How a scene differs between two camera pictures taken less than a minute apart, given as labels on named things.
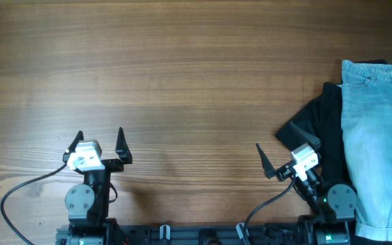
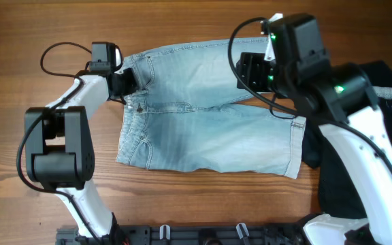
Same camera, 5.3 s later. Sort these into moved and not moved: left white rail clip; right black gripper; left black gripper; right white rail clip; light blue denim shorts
Moved: left black gripper; right black gripper; light blue denim shorts
Not moved: right white rail clip; left white rail clip
